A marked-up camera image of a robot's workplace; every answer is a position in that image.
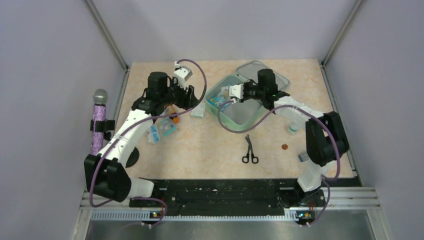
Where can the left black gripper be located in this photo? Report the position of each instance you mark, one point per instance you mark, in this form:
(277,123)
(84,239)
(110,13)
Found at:
(187,98)

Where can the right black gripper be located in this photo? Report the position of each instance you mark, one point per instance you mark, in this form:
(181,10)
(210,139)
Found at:
(250,83)

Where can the white gauze packet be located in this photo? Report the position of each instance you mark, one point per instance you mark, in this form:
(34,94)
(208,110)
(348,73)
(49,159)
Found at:
(199,111)

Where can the blue small clear packet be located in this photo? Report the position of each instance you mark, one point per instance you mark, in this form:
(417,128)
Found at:
(153,135)

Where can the white bottle green label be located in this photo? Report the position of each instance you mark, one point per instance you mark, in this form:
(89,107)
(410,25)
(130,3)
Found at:
(293,128)

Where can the blue cotton swab packet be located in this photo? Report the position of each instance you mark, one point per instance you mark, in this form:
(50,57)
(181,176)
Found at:
(218,100)

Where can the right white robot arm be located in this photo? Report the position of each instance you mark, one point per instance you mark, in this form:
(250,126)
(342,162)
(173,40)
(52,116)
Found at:
(326,140)

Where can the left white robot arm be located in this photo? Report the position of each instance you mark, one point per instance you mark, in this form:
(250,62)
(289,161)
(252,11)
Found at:
(105,171)

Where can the brown bottle orange cap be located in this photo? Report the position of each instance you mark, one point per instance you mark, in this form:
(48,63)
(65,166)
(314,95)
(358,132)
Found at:
(170,110)

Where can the purple glitter microphone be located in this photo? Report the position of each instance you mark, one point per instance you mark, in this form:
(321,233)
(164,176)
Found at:
(100,98)

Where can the black scissors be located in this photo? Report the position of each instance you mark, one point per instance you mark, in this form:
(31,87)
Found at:
(250,156)

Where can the grey blue pill blister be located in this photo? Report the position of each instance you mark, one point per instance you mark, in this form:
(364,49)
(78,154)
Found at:
(303,156)

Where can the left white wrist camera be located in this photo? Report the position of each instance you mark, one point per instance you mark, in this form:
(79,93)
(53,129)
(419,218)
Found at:
(181,75)

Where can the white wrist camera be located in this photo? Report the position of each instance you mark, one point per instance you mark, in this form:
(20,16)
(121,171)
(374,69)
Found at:
(236,91)
(181,75)

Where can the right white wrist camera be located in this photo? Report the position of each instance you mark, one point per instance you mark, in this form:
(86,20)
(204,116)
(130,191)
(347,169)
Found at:
(236,91)

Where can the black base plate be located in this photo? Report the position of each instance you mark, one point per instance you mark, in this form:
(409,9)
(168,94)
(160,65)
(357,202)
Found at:
(234,197)

